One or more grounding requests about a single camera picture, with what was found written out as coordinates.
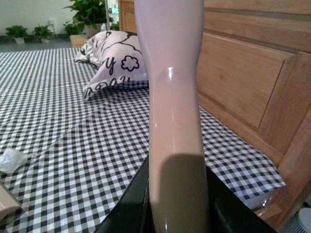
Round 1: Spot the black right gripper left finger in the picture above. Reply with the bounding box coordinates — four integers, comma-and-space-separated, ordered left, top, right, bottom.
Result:
96, 157, 149, 233

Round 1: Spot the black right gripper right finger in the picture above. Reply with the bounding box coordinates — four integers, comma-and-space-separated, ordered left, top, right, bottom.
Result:
206, 167, 275, 233

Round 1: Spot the white plastic dustpan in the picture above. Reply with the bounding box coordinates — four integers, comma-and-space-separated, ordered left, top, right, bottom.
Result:
0, 183, 22, 220

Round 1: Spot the clear plastic trash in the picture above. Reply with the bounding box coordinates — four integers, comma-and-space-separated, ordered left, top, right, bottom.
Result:
0, 149, 28, 173

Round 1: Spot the white handled black brush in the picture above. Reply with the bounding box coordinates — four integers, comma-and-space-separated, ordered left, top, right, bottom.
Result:
134, 0, 210, 233

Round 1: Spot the white ribbed trash bin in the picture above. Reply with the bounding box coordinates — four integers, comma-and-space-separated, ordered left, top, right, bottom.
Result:
298, 208, 311, 232

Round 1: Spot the black white checkered bedsheet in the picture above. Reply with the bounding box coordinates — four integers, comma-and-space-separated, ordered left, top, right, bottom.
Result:
0, 47, 287, 233

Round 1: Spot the wooden bed headboard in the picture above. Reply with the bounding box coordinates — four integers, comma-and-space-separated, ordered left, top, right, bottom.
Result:
119, 0, 311, 232

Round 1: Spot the white cartoon print pillow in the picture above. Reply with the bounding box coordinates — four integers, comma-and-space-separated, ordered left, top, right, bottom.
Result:
74, 30, 149, 100

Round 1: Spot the far wooden nightstand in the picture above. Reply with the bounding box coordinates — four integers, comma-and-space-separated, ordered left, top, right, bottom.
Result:
69, 34, 88, 48

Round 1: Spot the white floor lamp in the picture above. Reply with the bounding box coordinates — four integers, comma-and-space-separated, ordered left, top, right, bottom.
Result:
105, 0, 110, 31

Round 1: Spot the small potted plant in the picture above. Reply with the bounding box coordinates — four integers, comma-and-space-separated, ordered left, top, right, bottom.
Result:
33, 25, 54, 43
63, 21, 83, 37
5, 25, 28, 44

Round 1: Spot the large potted green plant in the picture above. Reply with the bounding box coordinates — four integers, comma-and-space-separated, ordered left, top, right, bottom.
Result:
64, 0, 114, 38

